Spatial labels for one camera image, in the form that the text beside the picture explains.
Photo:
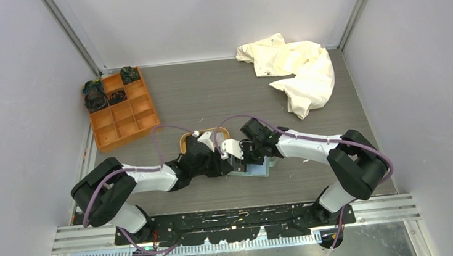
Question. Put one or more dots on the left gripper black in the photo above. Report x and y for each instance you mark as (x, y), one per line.
(221, 167)

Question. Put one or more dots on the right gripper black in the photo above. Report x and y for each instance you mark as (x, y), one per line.
(244, 145)

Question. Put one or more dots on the green card holder wallet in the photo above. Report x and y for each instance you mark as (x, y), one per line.
(252, 170)

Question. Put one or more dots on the tan oval card tray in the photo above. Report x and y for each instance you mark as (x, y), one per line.
(222, 134)

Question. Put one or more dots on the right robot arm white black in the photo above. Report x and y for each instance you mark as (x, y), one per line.
(357, 165)

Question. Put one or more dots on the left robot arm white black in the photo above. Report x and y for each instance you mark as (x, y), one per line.
(103, 194)

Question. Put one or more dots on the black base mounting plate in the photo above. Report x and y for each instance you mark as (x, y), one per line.
(234, 225)

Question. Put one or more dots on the cream crumpled cloth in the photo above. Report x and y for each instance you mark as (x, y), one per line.
(305, 70)

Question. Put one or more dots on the orange compartment organizer tray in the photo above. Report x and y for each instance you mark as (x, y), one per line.
(122, 114)

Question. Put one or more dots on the dark bundle top compartment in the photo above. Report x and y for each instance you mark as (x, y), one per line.
(129, 74)

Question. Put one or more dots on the dark bundle outside tray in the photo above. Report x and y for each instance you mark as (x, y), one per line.
(93, 86)

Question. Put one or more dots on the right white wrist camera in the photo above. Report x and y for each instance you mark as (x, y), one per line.
(231, 147)

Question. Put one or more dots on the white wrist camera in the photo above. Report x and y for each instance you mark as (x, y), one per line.
(207, 138)
(231, 147)

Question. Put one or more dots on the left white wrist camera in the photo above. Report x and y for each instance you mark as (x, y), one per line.
(207, 138)

